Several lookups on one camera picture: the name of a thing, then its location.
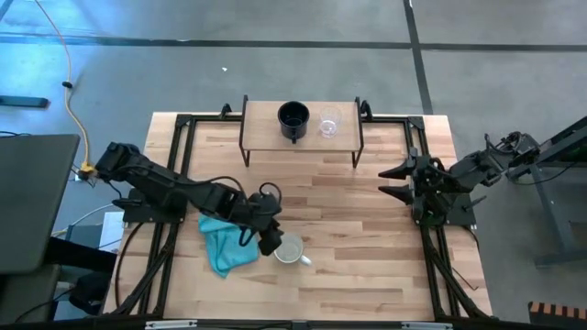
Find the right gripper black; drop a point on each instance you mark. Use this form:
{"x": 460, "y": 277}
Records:
{"x": 422, "y": 185}

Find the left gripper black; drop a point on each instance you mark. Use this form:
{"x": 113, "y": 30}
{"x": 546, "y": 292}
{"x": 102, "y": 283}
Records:
{"x": 270, "y": 240}

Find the black mug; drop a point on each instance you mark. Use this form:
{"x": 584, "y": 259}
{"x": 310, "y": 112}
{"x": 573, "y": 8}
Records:
{"x": 293, "y": 120}

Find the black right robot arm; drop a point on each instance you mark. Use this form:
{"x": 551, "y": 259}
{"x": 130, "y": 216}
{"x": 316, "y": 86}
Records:
{"x": 477, "y": 167}

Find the wooden shelf black legs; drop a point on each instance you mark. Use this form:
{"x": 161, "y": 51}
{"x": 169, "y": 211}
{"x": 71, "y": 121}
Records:
{"x": 261, "y": 130}

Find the teal microfibre cloth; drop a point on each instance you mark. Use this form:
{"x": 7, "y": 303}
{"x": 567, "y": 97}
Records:
{"x": 227, "y": 249}

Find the grey metal stand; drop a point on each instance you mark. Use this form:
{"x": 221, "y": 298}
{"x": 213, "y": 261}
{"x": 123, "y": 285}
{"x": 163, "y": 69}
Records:
{"x": 550, "y": 201}

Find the white box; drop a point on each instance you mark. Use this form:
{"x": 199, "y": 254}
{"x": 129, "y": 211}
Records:
{"x": 111, "y": 229}

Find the black chair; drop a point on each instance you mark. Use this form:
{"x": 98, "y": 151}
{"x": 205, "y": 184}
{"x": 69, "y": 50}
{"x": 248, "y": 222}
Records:
{"x": 87, "y": 275}

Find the orange black striped block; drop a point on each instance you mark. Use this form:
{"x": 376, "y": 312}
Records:
{"x": 557, "y": 314}

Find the dark grey flat panel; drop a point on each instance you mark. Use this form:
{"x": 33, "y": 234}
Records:
{"x": 32, "y": 201}

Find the black flat floor bar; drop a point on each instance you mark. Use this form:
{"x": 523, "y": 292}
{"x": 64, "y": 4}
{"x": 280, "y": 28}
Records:
{"x": 23, "y": 102}

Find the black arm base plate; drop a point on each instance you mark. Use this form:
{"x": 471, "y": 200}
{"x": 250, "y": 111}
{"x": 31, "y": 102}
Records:
{"x": 458, "y": 219}
{"x": 137, "y": 215}

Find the black frame clamp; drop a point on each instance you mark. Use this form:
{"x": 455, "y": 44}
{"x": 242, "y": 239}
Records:
{"x": 226, "y": 110}
{"x": 366, "y": 109}

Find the silver table edge bracket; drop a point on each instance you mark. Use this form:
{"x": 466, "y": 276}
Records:
{"x": 427, "y": 326}
{"x": 170, "y": 325}

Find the black aluminium table frame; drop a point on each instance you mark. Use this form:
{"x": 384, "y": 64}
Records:
{"x": 211, "y": 118}

